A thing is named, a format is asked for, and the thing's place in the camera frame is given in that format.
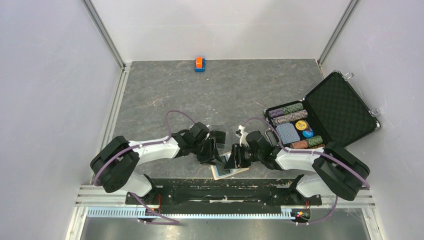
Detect clear acrylic card box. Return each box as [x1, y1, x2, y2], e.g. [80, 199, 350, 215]
[206, 124, 229, 150]

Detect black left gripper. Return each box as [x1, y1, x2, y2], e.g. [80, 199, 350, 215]
[191, 136, 222, 166]

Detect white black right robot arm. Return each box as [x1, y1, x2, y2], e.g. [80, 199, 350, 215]
[224, 131, 371, 204]

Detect blue round chip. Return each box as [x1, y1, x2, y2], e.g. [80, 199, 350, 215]
[302, 129, 315, 138]

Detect beige leather card holder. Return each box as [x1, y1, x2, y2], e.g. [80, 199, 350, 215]
[210, 152, 249, 181]

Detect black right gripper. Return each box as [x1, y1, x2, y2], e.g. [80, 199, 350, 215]
[224, 143, 263, 170]

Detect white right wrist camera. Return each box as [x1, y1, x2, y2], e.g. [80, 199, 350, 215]
[235, 125, 249, 147]

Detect orange and blue toy car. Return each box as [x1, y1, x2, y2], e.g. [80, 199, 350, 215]
[194, 56, 206, 73]

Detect white slotted cable duct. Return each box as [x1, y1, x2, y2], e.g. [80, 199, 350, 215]
[86, 206, 311, 220]

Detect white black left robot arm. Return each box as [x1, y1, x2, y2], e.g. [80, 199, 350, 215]
[90, 122, 227, 204]

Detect brown poker chip stack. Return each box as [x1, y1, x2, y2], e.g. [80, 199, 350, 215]
[289, 135, 324, 149]

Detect purple poker chip stack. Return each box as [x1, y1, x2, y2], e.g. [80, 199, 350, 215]
[271, 109, 308, 126]

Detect yellow dealer button chip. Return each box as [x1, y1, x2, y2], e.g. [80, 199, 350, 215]
[294, 120, 309, 131]

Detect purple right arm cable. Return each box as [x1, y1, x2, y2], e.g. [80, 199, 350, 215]
[241, 116, 371, 226]

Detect green blue poker chip stack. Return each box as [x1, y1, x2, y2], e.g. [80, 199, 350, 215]
[268, 102, 304, 118]

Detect aluminium frame post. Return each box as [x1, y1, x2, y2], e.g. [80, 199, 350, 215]
[82, 0, 126, 70]
[316, 0, 361, 68]

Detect black poker chip case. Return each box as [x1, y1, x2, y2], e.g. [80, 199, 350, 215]
[263, 70, 381, 147]

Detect blue patterned playing card deck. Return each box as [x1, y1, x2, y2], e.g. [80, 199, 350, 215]
[276, 122, 301, 145]

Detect aluminium frame post right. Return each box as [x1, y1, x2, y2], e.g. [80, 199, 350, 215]
[316, 0, 361, 68]

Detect black and yellow credit cards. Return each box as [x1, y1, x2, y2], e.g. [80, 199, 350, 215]
[210, 130, 227, 149]

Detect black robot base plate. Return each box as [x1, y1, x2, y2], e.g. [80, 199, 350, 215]
[140, 177, 322, 214]

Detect aluminium frame post left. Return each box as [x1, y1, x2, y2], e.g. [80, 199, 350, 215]
[82, 0, 126, 70]

